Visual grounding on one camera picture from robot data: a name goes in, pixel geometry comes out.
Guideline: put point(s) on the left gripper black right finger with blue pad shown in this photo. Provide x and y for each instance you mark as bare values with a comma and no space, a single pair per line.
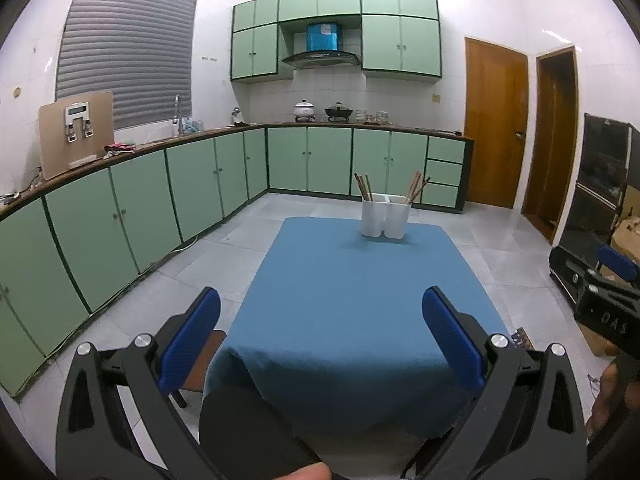
524,420

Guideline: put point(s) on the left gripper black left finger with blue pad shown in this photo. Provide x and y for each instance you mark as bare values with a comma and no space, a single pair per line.
93,437

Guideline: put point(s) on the blue tablecloth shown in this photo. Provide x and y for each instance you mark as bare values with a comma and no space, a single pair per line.
331,331

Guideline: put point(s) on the wooden chair seat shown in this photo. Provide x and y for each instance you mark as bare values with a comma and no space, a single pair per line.
194,379

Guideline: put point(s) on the black glass cabinet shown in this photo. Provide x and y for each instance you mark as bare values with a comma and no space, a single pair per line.
609,164

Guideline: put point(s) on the range hood blue pipe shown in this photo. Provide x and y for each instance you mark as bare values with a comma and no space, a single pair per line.
315,45

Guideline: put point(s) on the green lower kitchen cabinets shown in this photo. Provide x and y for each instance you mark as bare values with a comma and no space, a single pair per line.
71,248

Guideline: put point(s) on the white cooking pot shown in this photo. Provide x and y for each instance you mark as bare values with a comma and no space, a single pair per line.
304,111

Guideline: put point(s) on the black wok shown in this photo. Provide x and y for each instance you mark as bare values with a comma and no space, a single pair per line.
338,112

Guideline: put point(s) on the open wooden door frame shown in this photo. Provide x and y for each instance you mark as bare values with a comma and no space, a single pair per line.
556,118

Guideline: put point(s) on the white utensil cup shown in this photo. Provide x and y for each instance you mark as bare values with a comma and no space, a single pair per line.
396,217
373,215

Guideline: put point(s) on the green kitchen cabinets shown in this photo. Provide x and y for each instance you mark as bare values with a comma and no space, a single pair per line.
271,39
71,248

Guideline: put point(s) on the red striped chopstick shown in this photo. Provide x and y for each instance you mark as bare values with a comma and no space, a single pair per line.
418,190

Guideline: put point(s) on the left white utensil cup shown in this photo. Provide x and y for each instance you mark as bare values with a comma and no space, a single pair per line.
373,215

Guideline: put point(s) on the closed wooden door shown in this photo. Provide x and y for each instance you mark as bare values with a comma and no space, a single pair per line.
496,112

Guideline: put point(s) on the grey window blind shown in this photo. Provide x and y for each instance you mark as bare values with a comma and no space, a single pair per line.
139,50

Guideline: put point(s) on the plain bamboo chopstick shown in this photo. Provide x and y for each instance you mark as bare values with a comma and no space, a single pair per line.
363,188

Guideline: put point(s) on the brown board with device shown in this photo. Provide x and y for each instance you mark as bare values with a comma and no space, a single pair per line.
74,131

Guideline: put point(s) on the green upper kitchen cabinets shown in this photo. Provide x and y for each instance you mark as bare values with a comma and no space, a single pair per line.
271,39

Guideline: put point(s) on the silver kettle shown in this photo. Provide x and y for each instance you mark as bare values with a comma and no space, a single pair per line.
237,119

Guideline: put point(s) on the chrome sink faucet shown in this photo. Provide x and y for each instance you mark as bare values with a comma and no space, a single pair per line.
177,120

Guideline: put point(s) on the right white utensil cup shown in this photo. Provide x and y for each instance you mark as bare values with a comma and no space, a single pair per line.
396,217

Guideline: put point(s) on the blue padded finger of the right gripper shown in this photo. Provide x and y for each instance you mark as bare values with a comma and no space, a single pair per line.
621,265

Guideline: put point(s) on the person's right hand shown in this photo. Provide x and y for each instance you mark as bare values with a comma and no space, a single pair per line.
612,394

